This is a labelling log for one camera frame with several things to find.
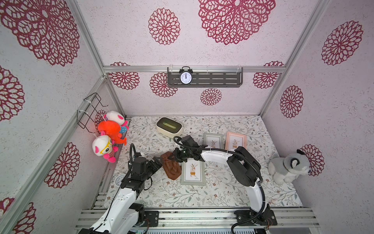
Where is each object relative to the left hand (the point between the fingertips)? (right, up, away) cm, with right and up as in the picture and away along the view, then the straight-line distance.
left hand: (159, 162), depth 86 cm
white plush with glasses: (-30, +11, -6) cm, 33 cm away
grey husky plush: (+70, -3, -6) cm, 71 cm away
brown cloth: (+8, -4, -1) cm, 9 cm away
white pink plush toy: (-28, +27, +9) cm, 40 cm away
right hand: (+4, +3, +2) cm, 5 cm away
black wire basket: (-36, +30, -10) cm, 48 cm away
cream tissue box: (+3, +21, +21) cm, 30 cm away
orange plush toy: (-30, +20, +3) cm, 36 cm away
